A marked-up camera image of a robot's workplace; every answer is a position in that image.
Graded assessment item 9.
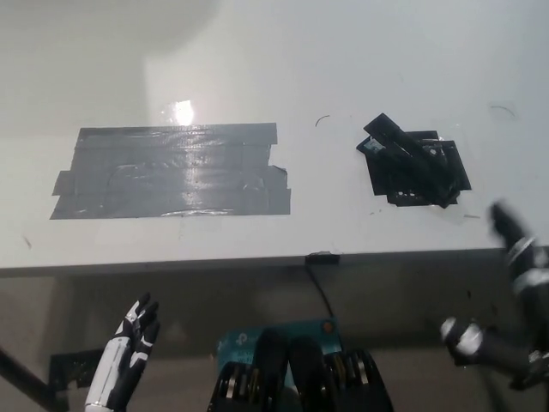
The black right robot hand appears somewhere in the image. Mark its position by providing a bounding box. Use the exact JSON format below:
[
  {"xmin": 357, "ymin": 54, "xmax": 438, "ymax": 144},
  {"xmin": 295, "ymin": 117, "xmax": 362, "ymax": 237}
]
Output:
[{"xmin": 440, "ymin": 200, "xmax": 549, "ymax": 391}]

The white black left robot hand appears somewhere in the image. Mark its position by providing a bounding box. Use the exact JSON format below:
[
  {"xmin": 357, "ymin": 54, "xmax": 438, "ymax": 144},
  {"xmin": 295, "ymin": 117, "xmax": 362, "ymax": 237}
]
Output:
[{"xmin": 83, "ymin": 292, "xmax": 161, "ymax": 409}]

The black ribbed robot torso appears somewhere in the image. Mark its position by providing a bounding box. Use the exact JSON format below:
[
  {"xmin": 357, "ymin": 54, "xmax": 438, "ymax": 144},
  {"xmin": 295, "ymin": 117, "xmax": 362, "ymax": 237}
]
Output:
[{"xmin": 207, "ymin": 327, "xmax": 395, "ymax": 412}]

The black floor tape mark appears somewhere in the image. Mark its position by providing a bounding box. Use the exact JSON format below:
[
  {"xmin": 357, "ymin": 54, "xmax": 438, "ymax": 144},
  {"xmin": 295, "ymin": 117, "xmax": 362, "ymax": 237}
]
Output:
[{"xmin": 49, "ymin": 348, "xmax": 106, "ymax": 390}]

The black slanted metal bar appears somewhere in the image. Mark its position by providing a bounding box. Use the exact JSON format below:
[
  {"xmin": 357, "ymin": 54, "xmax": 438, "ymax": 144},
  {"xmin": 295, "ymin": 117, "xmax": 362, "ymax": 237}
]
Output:
[{"xmin": 0, "ymin": 342, "xmax": 70, "ymax": 412}]

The teal router box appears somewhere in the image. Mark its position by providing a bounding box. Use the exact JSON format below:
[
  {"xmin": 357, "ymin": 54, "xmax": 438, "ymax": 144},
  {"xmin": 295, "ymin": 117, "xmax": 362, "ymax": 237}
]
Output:
[{"xmin": 214, "ymin": 316, "xmax": 345, "ymax": 381}]

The grey duct tape patch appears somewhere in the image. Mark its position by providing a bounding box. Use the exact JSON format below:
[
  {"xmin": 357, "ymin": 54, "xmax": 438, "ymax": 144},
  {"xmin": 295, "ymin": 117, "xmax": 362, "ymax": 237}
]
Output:
[{"xmin": 49, "ymin": 122, "xmax": 293, "ymax": 221}]

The thin black cable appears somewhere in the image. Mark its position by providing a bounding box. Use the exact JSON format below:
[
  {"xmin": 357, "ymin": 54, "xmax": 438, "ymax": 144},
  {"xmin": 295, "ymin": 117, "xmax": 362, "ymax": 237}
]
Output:
[{"xmin": 305, "ymin": 261, "xmax": 336, "ymax": 321}]

